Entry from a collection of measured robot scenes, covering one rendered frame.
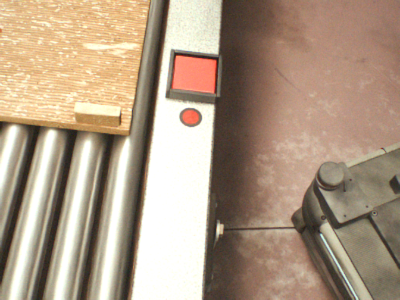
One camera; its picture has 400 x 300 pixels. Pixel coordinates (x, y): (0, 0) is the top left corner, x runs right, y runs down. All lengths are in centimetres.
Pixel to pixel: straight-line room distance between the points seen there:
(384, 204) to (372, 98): 62
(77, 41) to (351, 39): 156
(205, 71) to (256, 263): 96
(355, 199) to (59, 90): 95
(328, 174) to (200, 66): 74
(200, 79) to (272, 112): 115
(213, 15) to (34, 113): 32
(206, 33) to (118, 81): 17
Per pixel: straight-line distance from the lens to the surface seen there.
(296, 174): 181
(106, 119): 71
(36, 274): 67
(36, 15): 85
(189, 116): 75
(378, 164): 163
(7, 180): 72
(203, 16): 87
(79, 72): 77
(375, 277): 149
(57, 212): 74
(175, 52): 80
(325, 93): 202
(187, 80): 77
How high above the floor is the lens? 154
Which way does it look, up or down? 59 degrees down
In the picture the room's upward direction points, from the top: 12 degrees clockwise
